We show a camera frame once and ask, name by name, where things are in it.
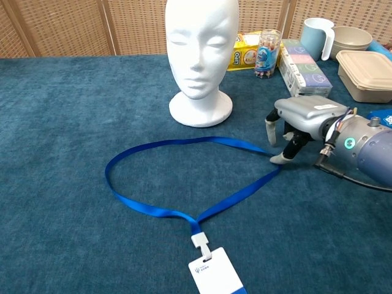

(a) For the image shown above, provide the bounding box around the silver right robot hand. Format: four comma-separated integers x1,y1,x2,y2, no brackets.
265,95,350,166

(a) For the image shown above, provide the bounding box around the blue lanyard with ID badge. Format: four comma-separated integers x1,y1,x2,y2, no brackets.
105,136,284,294

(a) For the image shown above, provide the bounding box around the pastel tissue pack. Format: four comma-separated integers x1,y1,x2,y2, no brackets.
277,39,333,98

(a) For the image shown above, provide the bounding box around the clear candy jar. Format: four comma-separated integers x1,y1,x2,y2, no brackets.
253,29,282,80

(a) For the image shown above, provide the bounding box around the beige lidded lunch box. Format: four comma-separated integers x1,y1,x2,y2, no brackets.
335,50,392,104

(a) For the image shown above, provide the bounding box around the light blue mug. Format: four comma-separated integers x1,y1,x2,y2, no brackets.
300,17,334,61

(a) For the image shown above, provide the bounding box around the blue pink cookie box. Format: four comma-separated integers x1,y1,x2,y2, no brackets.
366,109,392,129

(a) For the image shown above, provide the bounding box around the yellow biscuit package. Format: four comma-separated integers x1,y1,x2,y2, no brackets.
227,30,284,72

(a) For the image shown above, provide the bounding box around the beige bowl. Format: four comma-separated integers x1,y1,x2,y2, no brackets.
330,26,374,61

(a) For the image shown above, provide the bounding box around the blue cylinder tube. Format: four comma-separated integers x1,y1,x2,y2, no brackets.
369,41,392,61

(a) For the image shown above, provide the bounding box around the white foam mannequin head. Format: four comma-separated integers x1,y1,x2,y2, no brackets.
164,0,240,128

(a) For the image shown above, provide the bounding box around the blue table carpet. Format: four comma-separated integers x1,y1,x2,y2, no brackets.
0,54,392,294

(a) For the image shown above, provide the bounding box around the woven wooden folding screen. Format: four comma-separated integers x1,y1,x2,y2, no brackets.
0,0,392,59

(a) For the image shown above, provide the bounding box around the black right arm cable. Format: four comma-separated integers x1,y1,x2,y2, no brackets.
314,146,392,193

